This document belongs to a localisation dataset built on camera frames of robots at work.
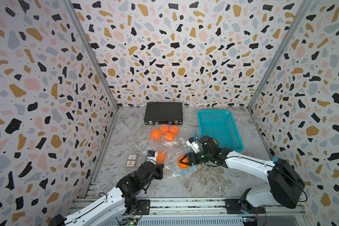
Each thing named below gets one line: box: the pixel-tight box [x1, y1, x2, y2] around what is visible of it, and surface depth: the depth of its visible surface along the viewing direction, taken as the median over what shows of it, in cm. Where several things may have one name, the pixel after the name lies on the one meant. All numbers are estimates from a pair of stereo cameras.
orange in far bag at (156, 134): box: [150, 128, 162, 141], surface depth 99 cm
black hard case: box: [144, 101, 184, 126], surface depth 109 cm
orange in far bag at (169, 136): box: [164, 131, 175, 142], surface depth 97 cm
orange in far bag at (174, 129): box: [168, 125, 180, 136], surface depth 104 cm
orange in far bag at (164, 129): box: [159, 124, 170, 135], surface depth 105 cm
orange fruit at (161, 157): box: [156, 151, 166, 164], surface depth 85 cm
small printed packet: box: [125, 153, 138, 168], surface depth 92 cm
